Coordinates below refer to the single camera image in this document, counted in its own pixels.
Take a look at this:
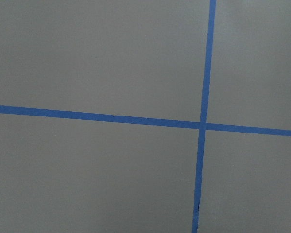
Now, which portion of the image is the blue tape line crosswise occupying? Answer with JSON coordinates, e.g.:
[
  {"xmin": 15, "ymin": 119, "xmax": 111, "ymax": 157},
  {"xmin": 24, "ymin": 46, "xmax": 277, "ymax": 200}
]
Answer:
[{"xmin": 0, "ymin": 105, "xmax": 291, "ymax": 137}]

